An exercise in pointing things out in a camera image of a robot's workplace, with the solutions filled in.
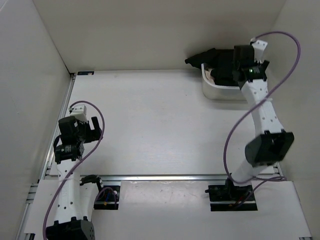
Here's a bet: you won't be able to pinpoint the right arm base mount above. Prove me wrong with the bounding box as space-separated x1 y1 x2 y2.
204 179 258 212

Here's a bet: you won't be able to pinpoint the beige trousers in basket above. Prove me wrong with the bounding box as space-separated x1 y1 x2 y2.
204 68 215 85

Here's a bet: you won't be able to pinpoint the aluminium frame rail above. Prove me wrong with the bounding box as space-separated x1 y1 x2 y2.
14 72 313 240

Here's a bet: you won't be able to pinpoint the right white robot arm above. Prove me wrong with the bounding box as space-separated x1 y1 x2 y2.
224 45 295 200

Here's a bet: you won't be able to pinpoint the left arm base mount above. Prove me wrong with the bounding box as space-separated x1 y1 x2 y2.
94 175 121 211

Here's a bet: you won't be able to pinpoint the white plastic basket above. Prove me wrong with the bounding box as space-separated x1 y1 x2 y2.
201 63 246 102

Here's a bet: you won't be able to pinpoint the blue label sticker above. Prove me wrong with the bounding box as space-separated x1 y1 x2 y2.
77 71 95 76

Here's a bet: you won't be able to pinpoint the black trousers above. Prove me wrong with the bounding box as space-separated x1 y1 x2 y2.
184 48 238 86

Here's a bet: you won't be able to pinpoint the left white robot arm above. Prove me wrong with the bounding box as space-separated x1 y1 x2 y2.
42 115 105 240

